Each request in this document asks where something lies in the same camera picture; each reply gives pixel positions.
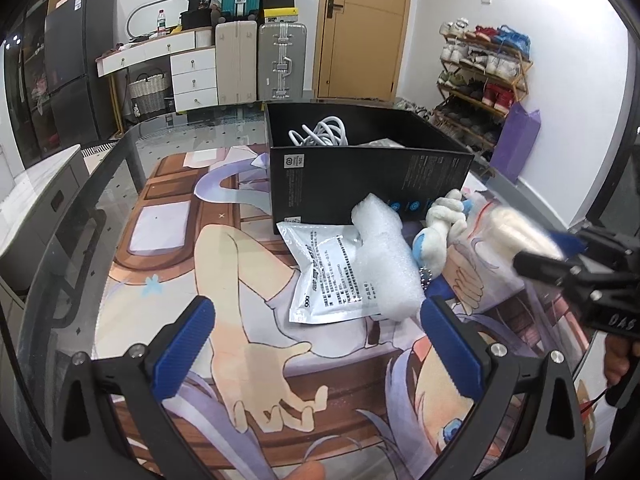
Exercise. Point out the black and yellow shoebox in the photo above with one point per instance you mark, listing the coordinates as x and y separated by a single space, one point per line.
279 15

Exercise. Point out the white dresser desk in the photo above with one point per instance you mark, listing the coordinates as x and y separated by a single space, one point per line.
192 77

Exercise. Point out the oval metal frame mirror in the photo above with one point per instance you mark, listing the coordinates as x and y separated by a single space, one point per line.
137 10

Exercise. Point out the wooden door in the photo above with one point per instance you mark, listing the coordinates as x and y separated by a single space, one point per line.
365 35

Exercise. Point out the person's right hand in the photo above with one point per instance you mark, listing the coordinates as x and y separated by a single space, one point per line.
616 360

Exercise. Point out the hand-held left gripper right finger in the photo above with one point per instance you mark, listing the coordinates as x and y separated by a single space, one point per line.
450 355

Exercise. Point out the printed desk mat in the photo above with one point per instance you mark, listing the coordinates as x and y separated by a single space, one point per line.
165 270

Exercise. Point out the wooden shoe rack with shoes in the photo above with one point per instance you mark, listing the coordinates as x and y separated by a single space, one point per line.
492 62

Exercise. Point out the tall dark glass cabinet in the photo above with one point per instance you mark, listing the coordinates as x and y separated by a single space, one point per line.
25 85

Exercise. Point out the black cardboard box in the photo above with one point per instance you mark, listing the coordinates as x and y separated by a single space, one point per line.
350 185

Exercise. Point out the scattered shoes pile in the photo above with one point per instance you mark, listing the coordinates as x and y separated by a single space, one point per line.
415 109

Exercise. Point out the black bag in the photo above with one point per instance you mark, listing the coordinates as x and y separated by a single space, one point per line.
197 12

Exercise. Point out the white foil pouch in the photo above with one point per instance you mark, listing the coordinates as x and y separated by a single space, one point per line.
325 270

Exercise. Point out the white and blue plush toy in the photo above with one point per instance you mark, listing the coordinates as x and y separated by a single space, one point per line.
440 220

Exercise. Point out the purple bag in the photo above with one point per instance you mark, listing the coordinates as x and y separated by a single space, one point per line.
517 142

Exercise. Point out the dark grey fridge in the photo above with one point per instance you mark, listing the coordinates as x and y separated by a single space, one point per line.
80 60

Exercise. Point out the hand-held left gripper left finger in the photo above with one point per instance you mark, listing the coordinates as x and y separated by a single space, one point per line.
185 355

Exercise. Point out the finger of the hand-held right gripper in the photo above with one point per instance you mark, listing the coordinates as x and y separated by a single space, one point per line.
567 244
545 266

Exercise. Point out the white foam wrap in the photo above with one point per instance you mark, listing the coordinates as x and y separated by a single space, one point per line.
385 260

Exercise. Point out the silver suitcase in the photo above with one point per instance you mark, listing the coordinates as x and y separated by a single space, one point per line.
281 62

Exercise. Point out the beige suitcase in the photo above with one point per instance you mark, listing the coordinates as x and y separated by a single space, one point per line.
236 65

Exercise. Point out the plastic water bottle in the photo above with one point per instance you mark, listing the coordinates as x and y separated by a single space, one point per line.
161 24

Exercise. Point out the wicker basket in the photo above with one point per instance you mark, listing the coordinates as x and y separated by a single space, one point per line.
149 97

